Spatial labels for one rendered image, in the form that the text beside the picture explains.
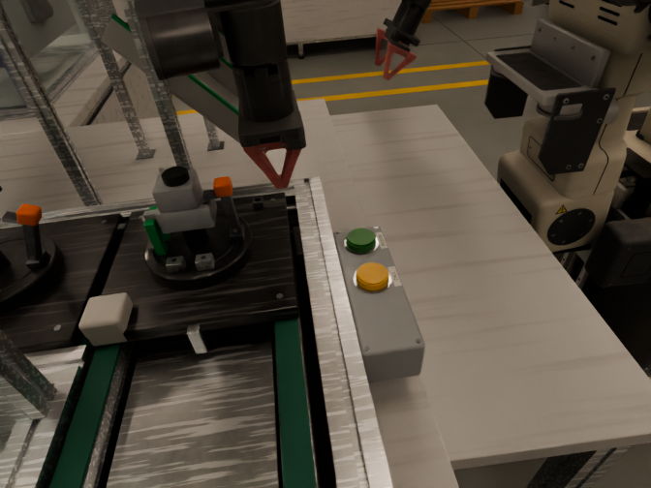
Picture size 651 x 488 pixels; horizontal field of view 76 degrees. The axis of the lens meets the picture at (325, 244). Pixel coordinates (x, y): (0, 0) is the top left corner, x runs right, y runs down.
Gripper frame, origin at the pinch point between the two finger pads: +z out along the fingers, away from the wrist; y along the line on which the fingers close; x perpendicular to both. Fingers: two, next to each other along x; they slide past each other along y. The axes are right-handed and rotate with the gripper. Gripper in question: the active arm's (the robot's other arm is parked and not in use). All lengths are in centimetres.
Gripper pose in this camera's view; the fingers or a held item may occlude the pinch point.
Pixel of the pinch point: (280, 181)
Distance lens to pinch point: 51.6
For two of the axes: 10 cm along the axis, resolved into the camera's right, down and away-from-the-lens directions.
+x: 9.9, -1.6, 0.6
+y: 1.5, 6.5, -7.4
